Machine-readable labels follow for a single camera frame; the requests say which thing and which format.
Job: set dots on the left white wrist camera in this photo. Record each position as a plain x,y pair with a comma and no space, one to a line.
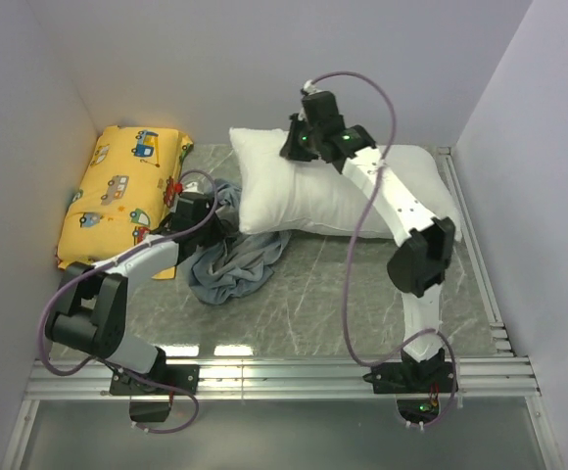
190,187

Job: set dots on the right black controller box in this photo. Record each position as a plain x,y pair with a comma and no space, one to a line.
418,412

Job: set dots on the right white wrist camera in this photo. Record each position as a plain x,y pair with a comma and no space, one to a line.
309,88

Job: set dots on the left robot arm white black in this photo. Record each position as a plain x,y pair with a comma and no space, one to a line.
88,311

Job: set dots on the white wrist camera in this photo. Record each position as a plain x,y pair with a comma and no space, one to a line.
309,88
190,187

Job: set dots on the blue-grey pillowcase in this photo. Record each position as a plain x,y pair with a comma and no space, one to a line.
239,264

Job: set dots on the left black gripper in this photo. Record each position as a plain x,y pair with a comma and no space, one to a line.
218,234

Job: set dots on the black controller box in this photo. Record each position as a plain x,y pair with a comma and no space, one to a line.
146,411
418,412

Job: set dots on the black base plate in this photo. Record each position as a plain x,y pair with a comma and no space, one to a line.
408,378
178,376

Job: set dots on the yellow cartoon car pillow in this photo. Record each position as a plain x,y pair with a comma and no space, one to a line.
129,187

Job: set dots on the left black controller box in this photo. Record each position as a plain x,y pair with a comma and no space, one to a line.
146,411

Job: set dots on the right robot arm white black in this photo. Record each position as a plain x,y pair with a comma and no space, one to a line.
424,241

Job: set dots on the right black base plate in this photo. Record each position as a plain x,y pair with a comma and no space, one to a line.
408,378

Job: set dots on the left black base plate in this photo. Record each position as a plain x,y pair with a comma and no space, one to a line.
178,376

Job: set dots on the white pillow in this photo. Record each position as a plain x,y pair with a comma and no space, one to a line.
279,195

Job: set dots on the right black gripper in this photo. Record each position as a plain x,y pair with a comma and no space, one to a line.
289,151

